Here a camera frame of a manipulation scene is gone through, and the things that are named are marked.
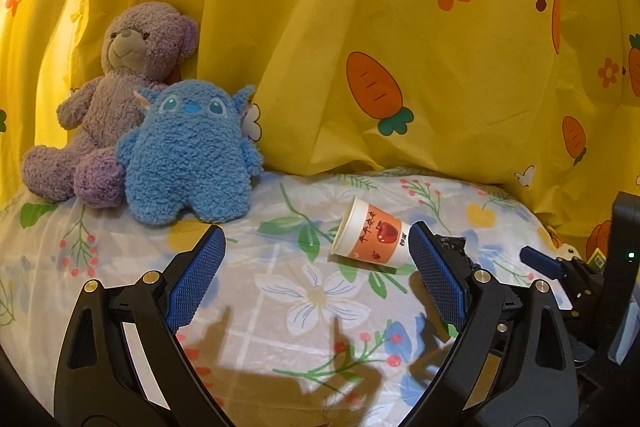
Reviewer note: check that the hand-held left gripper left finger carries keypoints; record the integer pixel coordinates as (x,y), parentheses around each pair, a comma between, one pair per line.
(197,277)

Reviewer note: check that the yellow carrot print cloth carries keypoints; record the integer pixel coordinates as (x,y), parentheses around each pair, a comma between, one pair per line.
(425,57)

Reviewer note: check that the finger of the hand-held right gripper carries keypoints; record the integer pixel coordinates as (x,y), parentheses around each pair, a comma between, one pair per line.
(540,259)

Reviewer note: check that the blue plush monster toy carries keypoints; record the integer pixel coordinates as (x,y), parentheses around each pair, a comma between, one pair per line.
(185,157)

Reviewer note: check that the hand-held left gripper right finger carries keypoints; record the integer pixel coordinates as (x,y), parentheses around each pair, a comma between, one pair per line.
(437,274)

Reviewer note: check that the floral white bed sheet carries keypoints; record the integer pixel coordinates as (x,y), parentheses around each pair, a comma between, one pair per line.
(280,287)

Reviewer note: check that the purple teddy bear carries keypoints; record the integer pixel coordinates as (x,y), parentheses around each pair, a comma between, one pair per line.
(125,72)

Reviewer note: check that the orange apple print paper cup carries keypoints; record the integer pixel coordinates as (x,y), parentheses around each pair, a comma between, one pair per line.
(370,237)

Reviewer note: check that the small black plastic bag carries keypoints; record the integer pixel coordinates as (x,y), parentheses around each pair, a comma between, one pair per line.
(452,247)

